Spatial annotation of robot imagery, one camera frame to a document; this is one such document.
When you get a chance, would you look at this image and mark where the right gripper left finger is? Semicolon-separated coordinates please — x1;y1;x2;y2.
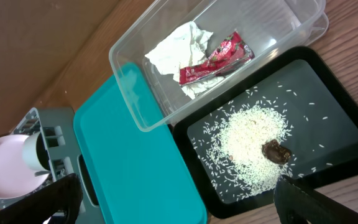
0;174;83;224

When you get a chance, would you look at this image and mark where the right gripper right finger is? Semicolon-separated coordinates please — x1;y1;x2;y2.
273;175;358;224

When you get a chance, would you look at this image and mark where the grey bowl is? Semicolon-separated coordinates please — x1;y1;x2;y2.
22;131;50;171

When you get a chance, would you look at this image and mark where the brown food scrap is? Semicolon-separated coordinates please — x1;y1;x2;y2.
262;139;292;165

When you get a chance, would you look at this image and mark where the large white plate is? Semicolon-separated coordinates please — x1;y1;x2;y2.
0;134;48;199

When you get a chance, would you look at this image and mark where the white rice pile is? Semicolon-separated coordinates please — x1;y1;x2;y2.
187;82;331;203

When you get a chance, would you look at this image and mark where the red snack wrapper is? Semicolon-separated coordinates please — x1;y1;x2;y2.
179;32;255;86

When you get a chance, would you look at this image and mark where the white napkin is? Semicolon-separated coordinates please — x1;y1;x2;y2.
145;21;213;82

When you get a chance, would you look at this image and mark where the grey plastic dish rack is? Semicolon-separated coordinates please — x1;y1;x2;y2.
0;108;104;223

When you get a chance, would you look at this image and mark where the teal serving tray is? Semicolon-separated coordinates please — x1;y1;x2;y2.
73;77;208;223

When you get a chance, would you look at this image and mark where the black tray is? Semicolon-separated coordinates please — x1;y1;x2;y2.
173;47;358;218

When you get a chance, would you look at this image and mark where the clear plastic bin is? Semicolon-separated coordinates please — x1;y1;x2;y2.
109;0;328;131

